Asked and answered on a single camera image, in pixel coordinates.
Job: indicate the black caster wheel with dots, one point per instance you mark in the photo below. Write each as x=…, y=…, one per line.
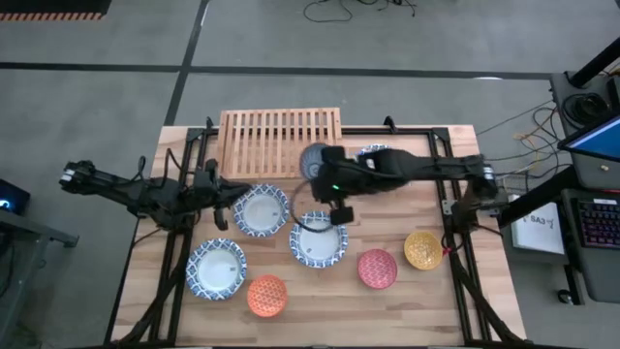
x=565, y=296

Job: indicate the blue patterned white plate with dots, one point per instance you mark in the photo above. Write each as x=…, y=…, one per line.
x=216, y=269
x=261, y=212
x=373, y=148
x=317, y=244

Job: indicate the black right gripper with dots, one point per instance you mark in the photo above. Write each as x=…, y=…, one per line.
x=339, y=179

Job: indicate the silver angle bracket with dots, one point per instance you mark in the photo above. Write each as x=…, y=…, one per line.
x=448, y=207

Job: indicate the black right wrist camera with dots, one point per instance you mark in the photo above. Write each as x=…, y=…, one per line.
x=342, y=215

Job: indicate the white paper label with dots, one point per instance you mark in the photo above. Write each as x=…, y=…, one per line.
x=537, y=232

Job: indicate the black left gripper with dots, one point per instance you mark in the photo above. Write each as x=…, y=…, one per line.
x=208, y=191

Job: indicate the backlit black keyboard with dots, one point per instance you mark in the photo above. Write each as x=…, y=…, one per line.
x=600, y=224

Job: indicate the black orange striped mat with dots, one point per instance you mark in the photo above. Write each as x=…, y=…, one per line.
x=48, y=7

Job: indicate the black diagonal beam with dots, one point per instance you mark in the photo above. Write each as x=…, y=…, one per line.
x=537, y=196

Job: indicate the bowl yellow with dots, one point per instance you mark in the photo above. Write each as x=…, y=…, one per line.
x=423, y=250

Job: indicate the grey side table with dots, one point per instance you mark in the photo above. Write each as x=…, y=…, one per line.
x=39, y=229

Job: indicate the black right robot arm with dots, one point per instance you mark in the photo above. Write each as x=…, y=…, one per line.
x=426, y=167

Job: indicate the black clamp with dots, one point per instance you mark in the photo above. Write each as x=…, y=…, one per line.
x=209, y=123
x=389, y=125

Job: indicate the black aluminium table frame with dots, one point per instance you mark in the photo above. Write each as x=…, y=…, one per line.
x=387, y=131

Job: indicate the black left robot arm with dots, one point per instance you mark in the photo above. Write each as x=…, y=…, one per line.
x=121, y=189

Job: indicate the black diagonal pole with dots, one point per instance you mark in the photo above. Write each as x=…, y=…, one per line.
x=596, y=63

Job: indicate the bowl orange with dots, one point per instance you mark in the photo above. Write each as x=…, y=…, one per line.
x=267, y=295

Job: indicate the slatted wooden shelf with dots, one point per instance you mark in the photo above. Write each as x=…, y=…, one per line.
x=261, y=145

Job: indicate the black device with blue light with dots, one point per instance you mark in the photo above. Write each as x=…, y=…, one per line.
x=10, y=198

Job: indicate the bowl with red zigzag outside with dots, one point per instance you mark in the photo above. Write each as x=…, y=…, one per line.
x=310, y=162

